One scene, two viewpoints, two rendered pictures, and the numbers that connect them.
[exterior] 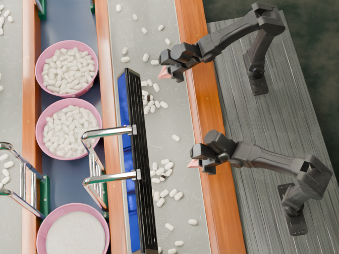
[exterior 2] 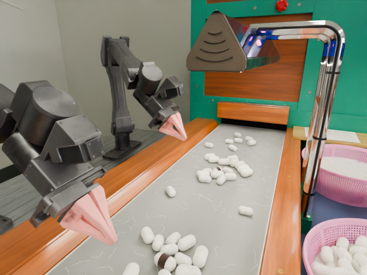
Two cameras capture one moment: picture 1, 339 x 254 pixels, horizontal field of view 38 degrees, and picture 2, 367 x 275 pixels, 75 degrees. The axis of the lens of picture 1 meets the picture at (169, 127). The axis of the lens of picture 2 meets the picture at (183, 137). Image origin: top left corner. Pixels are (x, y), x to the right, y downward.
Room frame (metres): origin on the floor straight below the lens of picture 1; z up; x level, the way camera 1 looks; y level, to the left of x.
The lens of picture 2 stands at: (1.17, 0.21, 1.06)
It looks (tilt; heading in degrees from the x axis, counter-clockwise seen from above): 19 degrees down; 204
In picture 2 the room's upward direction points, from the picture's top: straight up
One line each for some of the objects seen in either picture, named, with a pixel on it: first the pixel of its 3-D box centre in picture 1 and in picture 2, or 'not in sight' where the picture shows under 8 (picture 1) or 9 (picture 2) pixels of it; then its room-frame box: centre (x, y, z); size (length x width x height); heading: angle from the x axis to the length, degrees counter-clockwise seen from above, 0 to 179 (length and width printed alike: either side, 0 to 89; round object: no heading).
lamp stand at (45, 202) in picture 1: (6, 189); not in sight; (0.56, 0.60, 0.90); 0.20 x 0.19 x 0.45; 179
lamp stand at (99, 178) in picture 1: (118, 175); (280, 124); (0.55, 0.20, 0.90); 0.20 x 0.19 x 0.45; 179
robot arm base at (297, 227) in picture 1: (293, 206); (122, 141); (0.40, -0.42, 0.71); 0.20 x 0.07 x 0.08; 2
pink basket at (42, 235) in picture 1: (75, 241); (348, 174); (0.38, 0.40, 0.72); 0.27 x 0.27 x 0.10
